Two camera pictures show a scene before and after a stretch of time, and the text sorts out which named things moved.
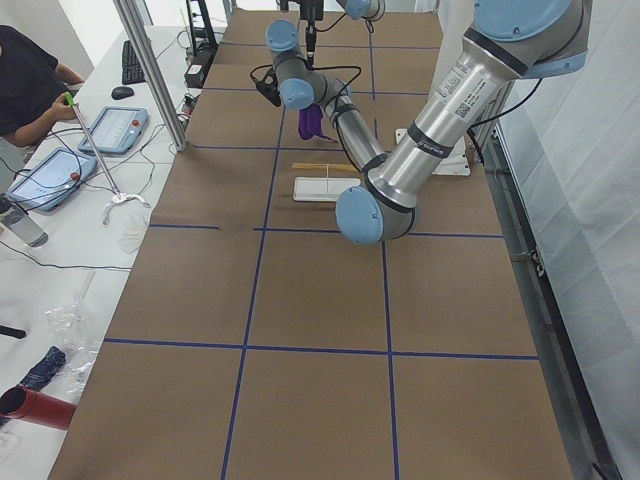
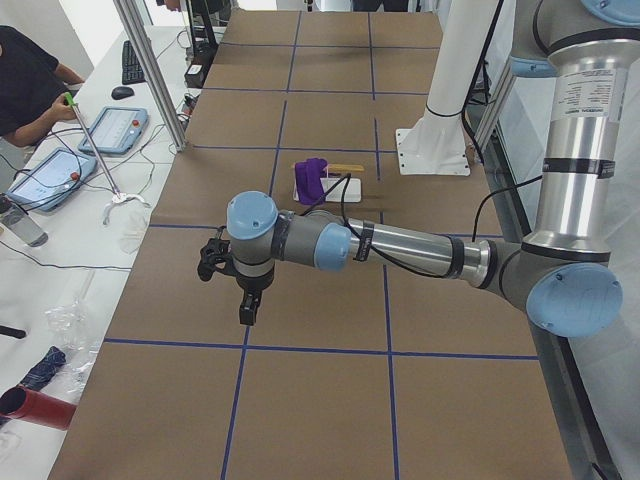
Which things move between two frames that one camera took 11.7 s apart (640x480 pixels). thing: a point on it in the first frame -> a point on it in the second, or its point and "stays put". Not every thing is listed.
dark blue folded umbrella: (45, 370) stays put
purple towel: (310, 122) -> (309, 179)
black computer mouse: (121, 92) stays put
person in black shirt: (32, 86) stays put
